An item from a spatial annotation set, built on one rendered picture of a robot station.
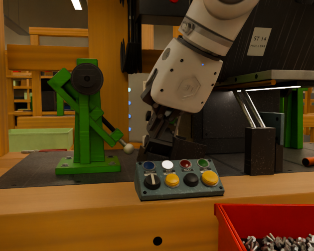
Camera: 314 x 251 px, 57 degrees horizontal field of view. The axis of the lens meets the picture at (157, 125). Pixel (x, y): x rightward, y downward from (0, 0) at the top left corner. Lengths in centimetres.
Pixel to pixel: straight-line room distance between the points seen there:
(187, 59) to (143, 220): 27
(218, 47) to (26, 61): 87
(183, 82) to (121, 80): 63
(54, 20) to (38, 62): 1010
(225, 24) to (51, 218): 39
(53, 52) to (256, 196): 89
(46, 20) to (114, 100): 1031
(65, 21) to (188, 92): 1078
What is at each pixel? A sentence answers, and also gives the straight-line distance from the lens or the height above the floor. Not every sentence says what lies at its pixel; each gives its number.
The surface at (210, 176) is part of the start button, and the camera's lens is 53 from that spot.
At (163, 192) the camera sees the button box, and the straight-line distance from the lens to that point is 50.
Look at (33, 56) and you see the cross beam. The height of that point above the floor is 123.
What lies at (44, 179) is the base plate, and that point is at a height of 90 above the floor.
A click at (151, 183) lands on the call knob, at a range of 50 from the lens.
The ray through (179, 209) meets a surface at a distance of 51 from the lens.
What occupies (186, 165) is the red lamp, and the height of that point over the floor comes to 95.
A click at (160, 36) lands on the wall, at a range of 1112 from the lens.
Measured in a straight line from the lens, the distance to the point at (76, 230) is 50.
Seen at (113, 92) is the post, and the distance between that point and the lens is 107.
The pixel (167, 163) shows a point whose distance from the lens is 54.
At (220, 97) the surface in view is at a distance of 94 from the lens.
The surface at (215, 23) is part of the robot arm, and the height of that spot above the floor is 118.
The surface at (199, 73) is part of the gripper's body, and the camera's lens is 46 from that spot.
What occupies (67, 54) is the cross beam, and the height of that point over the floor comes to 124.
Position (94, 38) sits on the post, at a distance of 109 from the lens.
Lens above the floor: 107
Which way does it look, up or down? 5 degrees down
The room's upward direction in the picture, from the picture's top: straight up
